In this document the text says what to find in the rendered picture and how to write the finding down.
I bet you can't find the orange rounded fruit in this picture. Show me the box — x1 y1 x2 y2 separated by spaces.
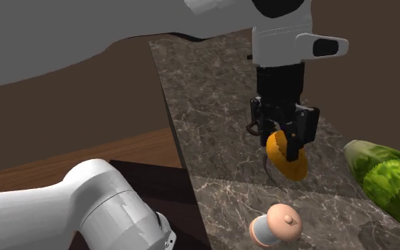
265 129 309 183

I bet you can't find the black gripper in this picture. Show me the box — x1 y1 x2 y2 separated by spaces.
249 62 321 163

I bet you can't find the green striped melon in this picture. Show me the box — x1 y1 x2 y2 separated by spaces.
343 139 400 229

